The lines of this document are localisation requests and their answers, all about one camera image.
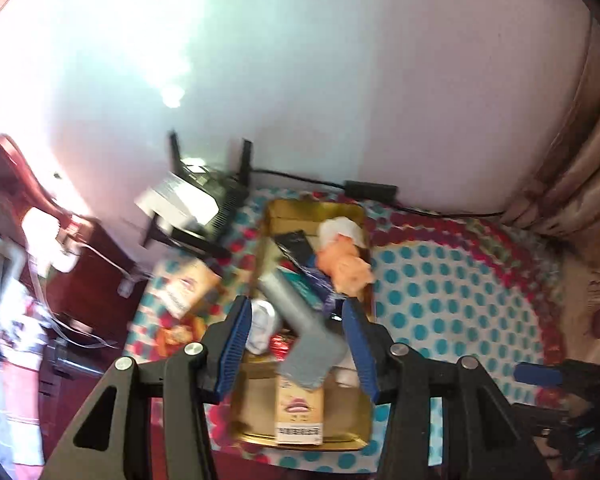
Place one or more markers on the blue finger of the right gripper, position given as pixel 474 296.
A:
pixel 537 375

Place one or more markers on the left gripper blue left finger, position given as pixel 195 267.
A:
pixel 233 335

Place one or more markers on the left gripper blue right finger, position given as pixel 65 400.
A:
pixel 364 347

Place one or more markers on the orange toy pig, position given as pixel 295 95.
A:
pixel 340 260

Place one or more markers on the white sock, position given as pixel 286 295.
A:
pixel 329 231
pixel 265 323
pixel 345 378

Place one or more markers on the grey plastic package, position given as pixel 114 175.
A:
pixel 317 349

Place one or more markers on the red foil candy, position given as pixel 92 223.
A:
pixel 280 345

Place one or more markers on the teal white medicine box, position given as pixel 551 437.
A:
pixel 309 287

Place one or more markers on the yellow medicine box with lips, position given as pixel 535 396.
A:
pixel 299 414

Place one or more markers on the dark blue sachet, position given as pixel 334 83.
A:
pixel 301 257

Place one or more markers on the orange snack packet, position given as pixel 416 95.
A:
pixel 170 340

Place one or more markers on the gold metal tin tray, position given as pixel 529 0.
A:
pixel 347 411

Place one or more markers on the yellow medicine box left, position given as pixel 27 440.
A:
pixel 191 289

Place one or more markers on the polka dot tablecloth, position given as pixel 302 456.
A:
pixel 446 287

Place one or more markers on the black power adapter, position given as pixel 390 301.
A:
pixel 359 190

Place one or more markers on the dark red wooden cabinet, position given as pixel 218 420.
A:
pixel 91 320

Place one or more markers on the black wifi router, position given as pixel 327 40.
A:
pixel 192 209

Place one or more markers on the beige curtain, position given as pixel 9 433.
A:
pixel 559 207

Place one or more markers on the white charger with cable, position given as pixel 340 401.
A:
pixel 89 257

